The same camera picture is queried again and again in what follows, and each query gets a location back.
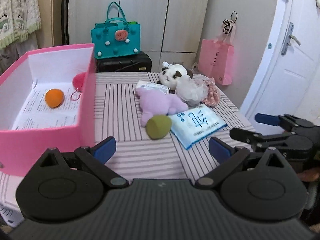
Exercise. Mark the pink paper shopping bag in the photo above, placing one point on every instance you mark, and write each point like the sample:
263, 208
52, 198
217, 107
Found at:
217, 55

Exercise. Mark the silver door handle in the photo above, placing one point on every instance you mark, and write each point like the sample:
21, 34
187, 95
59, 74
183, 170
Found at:
287, 39

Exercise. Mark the teal felt handbag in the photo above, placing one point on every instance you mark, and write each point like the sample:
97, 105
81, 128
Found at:
116, 36

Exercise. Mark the purple plush toy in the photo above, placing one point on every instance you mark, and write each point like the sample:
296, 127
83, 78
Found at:
154, 102

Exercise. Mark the blue wet wipes pack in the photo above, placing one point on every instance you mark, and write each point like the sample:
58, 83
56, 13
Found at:
195, 124

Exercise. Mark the white fleece pajama pants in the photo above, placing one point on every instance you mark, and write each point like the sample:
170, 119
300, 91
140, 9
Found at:
14, 51

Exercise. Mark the black suitcase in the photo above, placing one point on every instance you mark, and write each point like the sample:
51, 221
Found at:
133, 63

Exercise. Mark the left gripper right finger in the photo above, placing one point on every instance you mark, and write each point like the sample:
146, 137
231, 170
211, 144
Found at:
229, 159

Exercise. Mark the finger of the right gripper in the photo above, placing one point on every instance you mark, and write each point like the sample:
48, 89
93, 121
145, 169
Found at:
257, 139
275, 120

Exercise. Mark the white panda plush toy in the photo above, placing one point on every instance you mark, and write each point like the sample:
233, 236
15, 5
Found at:
170, 74

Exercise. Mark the green makeup sponge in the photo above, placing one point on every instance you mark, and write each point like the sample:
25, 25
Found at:
158, 126

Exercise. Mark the person's right hand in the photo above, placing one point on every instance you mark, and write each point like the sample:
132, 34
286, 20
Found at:
310, 175

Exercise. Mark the small tissue packet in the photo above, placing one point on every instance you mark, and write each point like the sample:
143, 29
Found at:
149, 86

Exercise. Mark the striped tablecloth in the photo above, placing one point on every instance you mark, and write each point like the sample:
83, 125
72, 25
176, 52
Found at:
117, 114

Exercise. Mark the pink fluffy pompom keychain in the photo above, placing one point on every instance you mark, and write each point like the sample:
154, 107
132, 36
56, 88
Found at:
78, 83

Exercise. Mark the white fleece pajama jacket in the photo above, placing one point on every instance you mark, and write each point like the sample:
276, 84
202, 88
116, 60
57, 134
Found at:
19, 19

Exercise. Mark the orange makeup sponge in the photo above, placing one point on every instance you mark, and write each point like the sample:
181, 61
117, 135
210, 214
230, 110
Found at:
54, 98

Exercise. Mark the pink cardboard box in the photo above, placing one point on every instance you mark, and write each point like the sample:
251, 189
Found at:
20, 149

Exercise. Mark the printed paper sheet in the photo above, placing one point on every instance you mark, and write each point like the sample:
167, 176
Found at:
36, 114

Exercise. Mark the pink scrunchie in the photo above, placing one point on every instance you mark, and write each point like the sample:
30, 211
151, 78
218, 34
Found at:
213, 97

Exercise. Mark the white door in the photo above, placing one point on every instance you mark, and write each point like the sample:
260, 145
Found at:
283, 84

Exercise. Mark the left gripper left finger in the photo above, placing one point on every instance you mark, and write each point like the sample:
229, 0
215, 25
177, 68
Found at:
94, 160

